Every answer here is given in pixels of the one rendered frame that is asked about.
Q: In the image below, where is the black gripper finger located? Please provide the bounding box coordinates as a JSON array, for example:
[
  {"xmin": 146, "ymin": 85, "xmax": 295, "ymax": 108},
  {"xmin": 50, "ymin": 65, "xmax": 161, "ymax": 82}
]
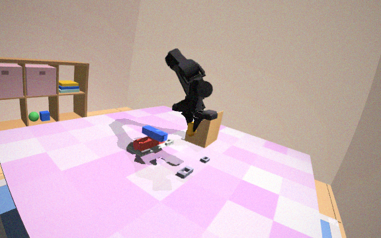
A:
[
  {"xmin": 181, "ymin": 113, "xmax": 194, "ymax": 126},
  {"xmin": 193, "ymin": 116, "xmax": 203, "ymax": 132}
]

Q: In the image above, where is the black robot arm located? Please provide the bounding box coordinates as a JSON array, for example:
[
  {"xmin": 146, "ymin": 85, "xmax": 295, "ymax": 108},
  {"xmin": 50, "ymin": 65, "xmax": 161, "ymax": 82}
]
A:
[{"xmin": 165, "ymin": 48, "xmax": 213, "ymax": 113}]

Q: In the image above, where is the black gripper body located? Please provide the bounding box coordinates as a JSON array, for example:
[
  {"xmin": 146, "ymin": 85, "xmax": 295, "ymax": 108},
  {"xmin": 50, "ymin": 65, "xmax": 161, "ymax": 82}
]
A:
[{"xmin": 172, "ymin": 93, "xmax": 218, "ymax": 120}]

